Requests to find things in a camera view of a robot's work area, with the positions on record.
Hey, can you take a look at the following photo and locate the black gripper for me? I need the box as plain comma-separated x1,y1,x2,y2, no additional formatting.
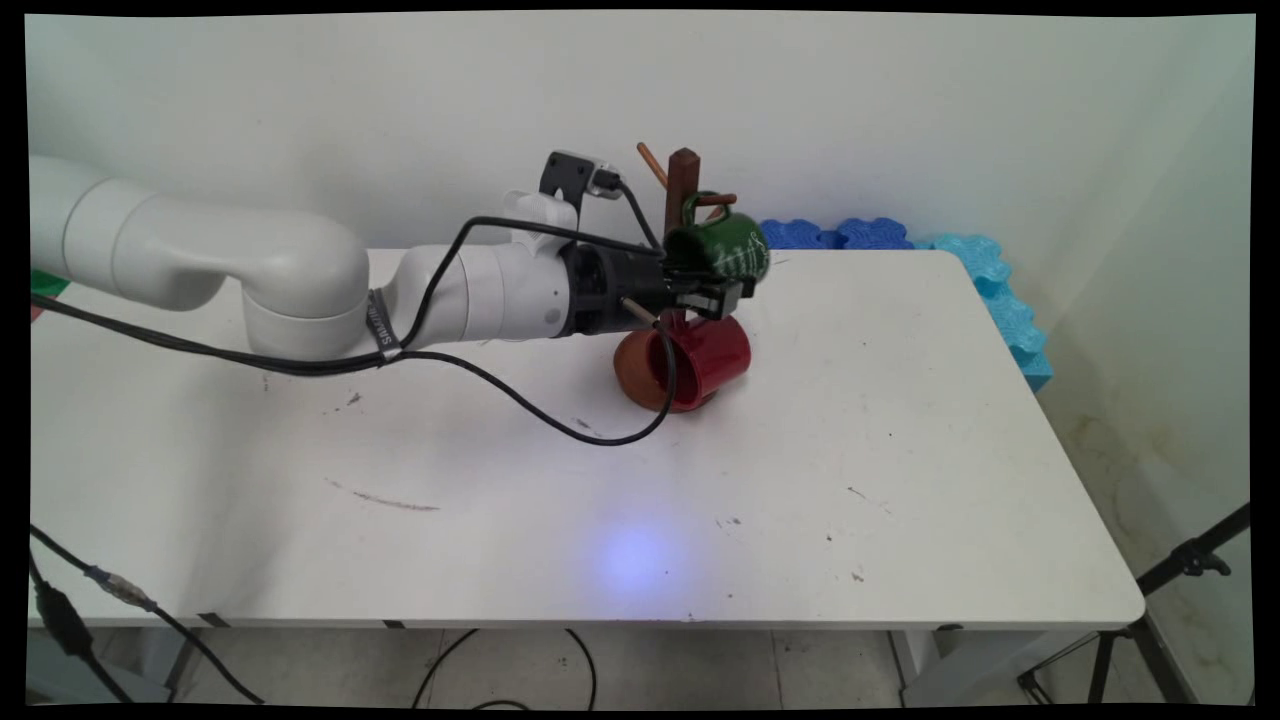
560,244,757,337

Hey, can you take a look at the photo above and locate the green enamel mug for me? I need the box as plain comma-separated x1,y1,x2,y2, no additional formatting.
662,192,770,287

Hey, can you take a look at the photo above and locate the red mug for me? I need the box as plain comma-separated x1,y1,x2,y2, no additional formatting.
645,311,752,413

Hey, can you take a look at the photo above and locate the dark blue foam mat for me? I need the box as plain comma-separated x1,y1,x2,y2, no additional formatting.
758,218,843,251
836,217,915,251

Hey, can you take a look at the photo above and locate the brown wooden mug tree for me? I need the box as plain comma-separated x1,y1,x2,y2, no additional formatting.
612,143,741,415

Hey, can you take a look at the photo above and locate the light blue foam mat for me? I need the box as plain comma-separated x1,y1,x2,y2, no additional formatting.
982,290,1054,393
915,234,1014,297

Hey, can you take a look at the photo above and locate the grey table leg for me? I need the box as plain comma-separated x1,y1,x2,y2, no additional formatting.
138,627,207,703
886,627,1053,707

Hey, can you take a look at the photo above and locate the black tripod stand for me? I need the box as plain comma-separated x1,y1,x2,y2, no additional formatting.
1017,500,1252,706

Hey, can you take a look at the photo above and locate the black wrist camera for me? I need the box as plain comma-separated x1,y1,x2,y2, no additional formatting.
539,149,624,219

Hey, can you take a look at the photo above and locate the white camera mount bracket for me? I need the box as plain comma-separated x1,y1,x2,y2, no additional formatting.
503,188,582,253

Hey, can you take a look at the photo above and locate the black velcro strap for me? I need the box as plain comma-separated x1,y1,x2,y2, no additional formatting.
366,288,404,363

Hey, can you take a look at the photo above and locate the black floor cable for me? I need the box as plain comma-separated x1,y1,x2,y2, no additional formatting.
411,627,599,712

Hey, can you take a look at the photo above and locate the cable with grey connector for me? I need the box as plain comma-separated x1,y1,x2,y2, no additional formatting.
28,524,265,705

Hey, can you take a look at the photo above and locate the cable with black connector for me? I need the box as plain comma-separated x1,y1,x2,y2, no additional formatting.
28,556,135,705

